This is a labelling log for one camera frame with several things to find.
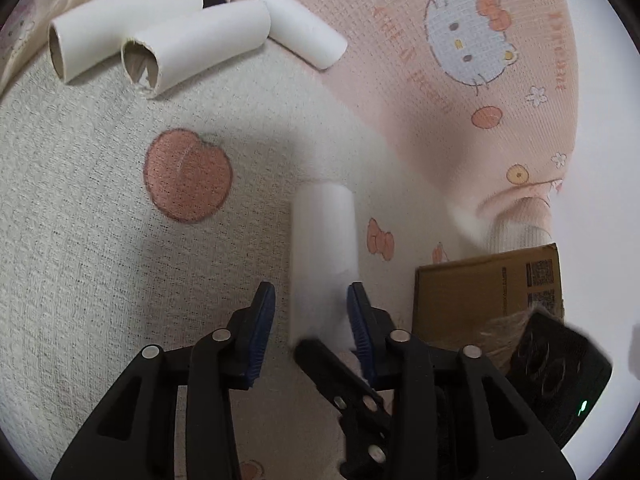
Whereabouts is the pile of white tubes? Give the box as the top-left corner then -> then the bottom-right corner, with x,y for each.
48,0 -> 348,99

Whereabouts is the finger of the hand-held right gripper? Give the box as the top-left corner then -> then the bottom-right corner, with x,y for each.
294,339 -> 396,479

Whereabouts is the clear plastic wrap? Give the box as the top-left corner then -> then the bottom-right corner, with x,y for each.
477,308 -> 533,366

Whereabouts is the pink cartoon printed blanket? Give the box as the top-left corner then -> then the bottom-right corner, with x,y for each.
0,0 -> 583,480

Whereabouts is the white paper roll tube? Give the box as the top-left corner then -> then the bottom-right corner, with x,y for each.
289,182 -> 358,356

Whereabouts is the brown cardboard box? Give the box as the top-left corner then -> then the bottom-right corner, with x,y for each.
414,243 -> 566,376

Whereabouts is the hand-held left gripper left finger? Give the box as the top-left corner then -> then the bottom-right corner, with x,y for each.
52,282 -> 277,480

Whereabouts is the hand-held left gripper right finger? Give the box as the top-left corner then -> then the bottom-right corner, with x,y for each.
347,282 -> 576,480

